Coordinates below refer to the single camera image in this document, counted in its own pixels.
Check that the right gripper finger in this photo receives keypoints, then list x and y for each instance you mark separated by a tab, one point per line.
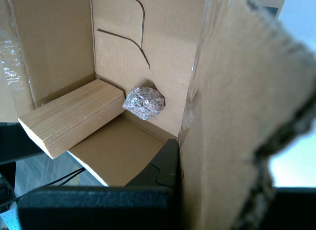
296	210
98	207

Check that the light wooden block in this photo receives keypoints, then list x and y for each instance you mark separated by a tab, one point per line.
74	119

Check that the speckled beige rock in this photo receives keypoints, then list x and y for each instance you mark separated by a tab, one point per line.
144	104

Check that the brown cardboard box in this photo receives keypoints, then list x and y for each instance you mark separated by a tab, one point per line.
234	91

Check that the pale perforated panel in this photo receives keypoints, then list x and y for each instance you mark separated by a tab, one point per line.
8	221

